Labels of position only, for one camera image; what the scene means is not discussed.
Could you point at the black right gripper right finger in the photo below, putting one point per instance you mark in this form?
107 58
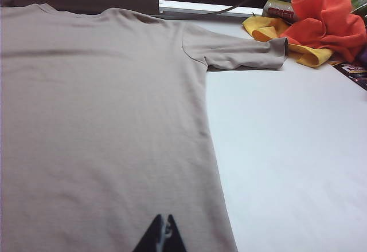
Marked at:
175 237

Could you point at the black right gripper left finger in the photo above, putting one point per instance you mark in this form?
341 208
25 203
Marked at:
153 234

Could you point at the beige T-shirt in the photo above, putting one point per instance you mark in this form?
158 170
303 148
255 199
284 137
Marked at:
100 106

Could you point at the yellow cloth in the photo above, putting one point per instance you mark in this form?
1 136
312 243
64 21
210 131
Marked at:
309 55

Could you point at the dark printed packet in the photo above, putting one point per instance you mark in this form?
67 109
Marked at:
354 71

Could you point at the white printed snack bag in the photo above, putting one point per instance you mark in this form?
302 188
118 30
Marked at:
279 3

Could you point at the orange cloth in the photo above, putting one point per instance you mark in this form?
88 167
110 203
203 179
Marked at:
329 20

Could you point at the green bag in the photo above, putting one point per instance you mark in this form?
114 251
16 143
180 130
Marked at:
358 1

